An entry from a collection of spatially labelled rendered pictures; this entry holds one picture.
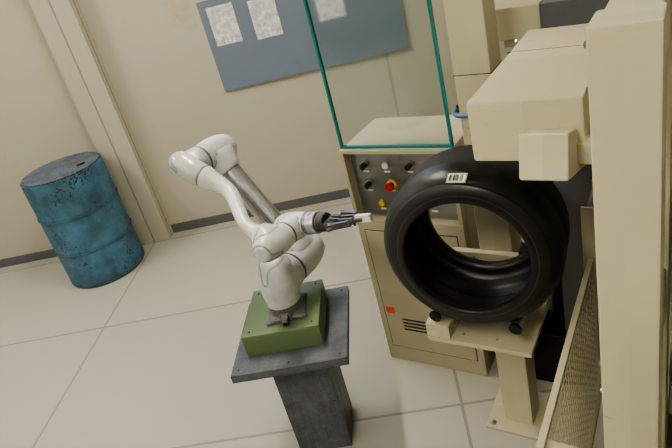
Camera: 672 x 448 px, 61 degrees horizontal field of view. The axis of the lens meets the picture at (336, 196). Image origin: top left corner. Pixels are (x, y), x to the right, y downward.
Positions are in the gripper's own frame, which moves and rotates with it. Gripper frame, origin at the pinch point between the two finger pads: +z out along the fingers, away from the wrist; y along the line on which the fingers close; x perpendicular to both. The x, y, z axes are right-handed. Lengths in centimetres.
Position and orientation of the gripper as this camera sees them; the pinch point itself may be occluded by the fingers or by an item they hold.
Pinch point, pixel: (363, 218)
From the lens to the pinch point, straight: 208.0
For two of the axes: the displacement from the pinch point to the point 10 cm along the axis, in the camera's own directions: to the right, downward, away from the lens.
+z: 8.0, -1.0, -5.9
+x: 3.6, 8.7, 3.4
